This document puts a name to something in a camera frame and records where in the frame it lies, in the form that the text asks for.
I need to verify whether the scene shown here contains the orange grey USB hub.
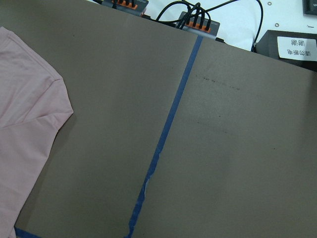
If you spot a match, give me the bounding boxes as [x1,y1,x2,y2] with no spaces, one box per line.
[182,16,220,40]

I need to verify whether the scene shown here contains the black box with label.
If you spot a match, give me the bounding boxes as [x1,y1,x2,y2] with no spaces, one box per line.
[255,30,317,71]

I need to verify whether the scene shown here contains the pink Snoopy t-shirt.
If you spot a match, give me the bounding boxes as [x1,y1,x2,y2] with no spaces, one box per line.
[0,27,73,238]

